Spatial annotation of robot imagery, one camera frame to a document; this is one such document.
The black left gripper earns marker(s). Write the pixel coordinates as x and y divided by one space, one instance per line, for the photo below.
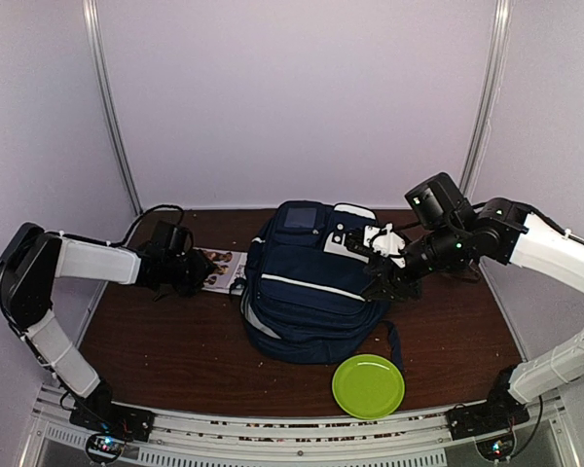
203 267

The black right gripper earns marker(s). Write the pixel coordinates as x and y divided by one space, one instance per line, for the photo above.
393 280

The dog cover workbook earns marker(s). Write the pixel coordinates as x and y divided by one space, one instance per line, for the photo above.
228 276

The navy blue student backpack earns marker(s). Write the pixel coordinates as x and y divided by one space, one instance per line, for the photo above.
302 297

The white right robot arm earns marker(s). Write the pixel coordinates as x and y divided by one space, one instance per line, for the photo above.
459 233

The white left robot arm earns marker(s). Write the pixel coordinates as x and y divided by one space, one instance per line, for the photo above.
35 260

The green plastic plate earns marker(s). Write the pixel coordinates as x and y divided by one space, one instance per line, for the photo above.
368 387

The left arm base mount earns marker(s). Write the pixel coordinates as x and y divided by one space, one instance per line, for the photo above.
111 435

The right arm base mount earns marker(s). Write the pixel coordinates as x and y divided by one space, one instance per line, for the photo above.
491 426

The front aluminium rail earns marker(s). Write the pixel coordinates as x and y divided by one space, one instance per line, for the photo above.
409 438

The left aluminium frame post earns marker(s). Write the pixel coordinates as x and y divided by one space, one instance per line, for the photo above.
92 24

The aluminium frame post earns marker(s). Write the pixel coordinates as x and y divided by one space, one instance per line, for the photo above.
92 24
489 94

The right aluminium frame post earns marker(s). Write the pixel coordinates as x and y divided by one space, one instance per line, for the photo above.
489 94

